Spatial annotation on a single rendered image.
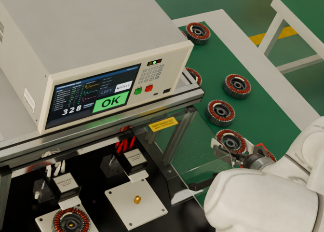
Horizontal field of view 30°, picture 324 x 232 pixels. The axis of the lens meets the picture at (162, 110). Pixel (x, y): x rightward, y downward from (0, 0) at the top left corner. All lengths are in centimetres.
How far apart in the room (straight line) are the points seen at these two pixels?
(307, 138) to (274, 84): 93
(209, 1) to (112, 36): 267
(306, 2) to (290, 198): 214
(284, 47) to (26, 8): 275
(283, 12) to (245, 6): 127
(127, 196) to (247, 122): 66
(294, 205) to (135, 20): 76
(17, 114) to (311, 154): 79
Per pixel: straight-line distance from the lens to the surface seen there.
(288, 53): 412
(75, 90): 152
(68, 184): 176
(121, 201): 193
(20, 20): 159
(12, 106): 165
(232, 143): 203
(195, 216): 200
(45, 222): 184
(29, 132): 160
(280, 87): 261
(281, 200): 114
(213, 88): 244
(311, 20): 309
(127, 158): 185
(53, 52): 152
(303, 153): 170
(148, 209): 194
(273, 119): 245
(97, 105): 163
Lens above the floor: 235
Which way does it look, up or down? 45 degrees down
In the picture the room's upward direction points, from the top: 23 degrees clockwise
